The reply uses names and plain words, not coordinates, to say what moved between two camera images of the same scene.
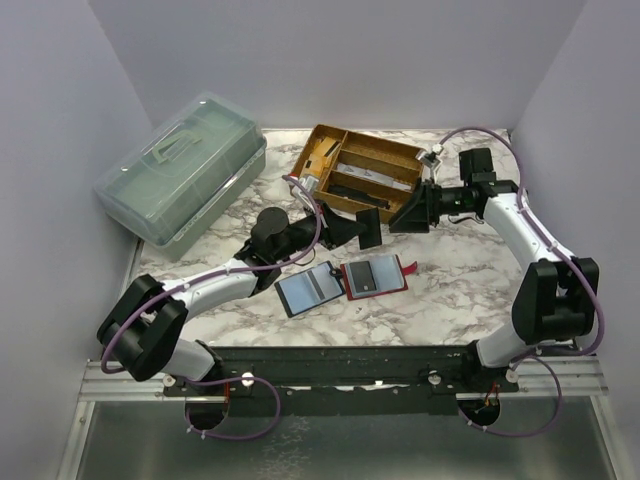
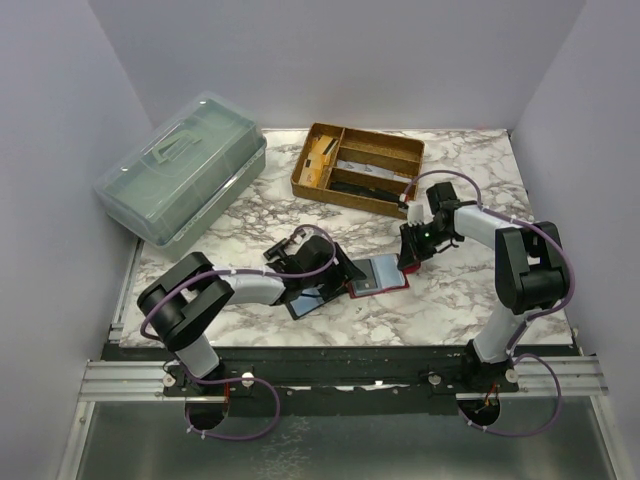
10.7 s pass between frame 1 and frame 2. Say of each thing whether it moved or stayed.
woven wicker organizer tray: stayed
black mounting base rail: stayed
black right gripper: moved
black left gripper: moved
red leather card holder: stayed
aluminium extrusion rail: stayed
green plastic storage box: stayed
